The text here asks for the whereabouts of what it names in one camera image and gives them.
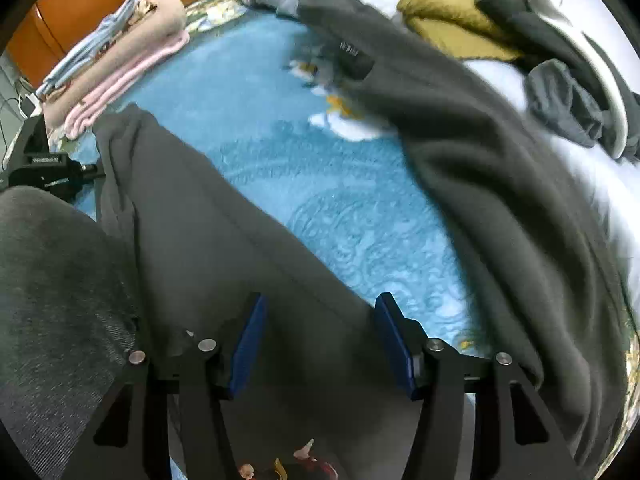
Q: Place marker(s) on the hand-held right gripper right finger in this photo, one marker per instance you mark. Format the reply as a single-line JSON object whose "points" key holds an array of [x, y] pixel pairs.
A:
{"points": [[395, 345]]}

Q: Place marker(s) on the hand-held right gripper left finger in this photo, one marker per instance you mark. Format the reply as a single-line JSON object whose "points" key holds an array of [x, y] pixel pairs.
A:
{"points": [[247, 345]]}

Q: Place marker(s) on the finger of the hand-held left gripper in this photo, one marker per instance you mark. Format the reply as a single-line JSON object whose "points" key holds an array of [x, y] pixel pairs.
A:
{"points": [[92, 172]]}

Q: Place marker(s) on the dark grey fleece pants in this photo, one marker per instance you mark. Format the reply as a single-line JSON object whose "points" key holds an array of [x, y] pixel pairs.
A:
{"points": [[225, 260]]}

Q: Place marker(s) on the pink folded garment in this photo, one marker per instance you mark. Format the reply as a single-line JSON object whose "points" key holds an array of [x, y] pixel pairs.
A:
{"points": [[115, 85]]}

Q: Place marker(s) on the person's grey clothing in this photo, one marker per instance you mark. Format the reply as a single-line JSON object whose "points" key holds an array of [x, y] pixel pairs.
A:
{"points": [[50, 285]]}

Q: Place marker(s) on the blue striped folded garment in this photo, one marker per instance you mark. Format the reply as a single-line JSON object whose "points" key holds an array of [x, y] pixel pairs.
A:
{"points": [[95, 40]]}

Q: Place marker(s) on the wooden headboard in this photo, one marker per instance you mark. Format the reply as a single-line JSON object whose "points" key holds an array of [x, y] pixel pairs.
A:
{"points": [[75, 0]]}

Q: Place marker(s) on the light blue floral quilt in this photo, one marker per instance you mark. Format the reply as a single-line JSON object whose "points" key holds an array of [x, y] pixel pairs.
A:
{"points": [[500, 80]]}

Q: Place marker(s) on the mustard yellow knit sweater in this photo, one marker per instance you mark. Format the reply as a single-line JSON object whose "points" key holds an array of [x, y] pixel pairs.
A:
{"points": [[450, 20]]}

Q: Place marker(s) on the grey garment pile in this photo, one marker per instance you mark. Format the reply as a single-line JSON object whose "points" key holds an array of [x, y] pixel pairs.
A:
{"points": [[540, 30]]}

